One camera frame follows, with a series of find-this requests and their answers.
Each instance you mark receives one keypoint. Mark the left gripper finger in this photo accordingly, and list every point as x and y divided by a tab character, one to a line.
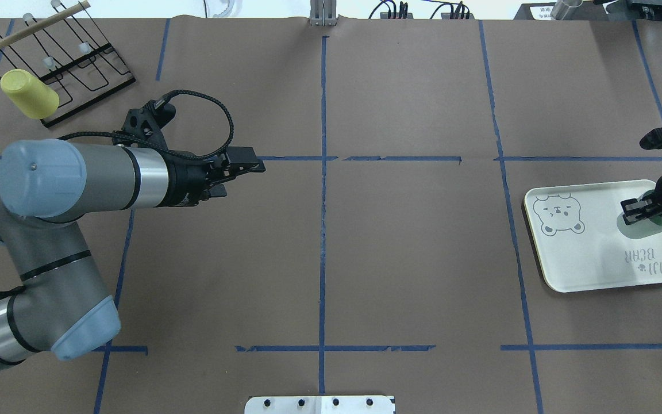
215	190
241	160

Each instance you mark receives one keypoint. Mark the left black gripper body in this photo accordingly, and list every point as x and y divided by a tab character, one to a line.
187	183

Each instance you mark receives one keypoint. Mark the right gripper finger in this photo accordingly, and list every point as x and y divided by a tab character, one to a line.
647	200
634	215

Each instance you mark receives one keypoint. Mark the green plastic cup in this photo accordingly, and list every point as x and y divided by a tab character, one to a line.
641	229

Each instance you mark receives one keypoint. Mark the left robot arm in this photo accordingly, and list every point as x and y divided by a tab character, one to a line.
62	305

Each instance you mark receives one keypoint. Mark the white bear print tray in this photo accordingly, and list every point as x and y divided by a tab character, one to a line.
578	244

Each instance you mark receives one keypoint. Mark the yellow plastic cup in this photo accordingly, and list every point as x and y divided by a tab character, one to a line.
31	96

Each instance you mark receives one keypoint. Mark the silver metal cylinder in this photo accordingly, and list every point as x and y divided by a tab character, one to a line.
564	9

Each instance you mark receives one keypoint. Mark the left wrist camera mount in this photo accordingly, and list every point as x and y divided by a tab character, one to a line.
142	127

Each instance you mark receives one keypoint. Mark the aluminium frame post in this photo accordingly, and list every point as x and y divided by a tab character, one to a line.
323	13

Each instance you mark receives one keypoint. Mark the black wire cup rack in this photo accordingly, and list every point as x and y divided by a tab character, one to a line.
61	52

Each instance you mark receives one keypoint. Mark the white metal base plate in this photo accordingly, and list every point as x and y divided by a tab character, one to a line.
321	404

